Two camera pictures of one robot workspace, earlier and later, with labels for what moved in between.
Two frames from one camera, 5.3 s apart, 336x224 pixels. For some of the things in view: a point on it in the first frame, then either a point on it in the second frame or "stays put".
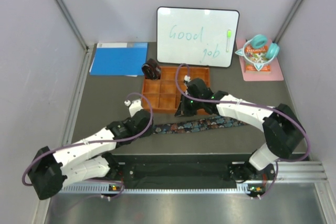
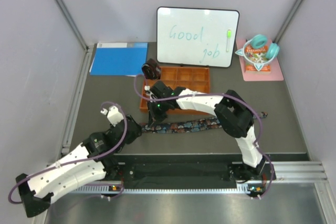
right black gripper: x=183 y=109 to x=153 y=117
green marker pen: x=229 y=37 stays put
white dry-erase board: x=196 y=36 stays put
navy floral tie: x=190 y=125 stays put
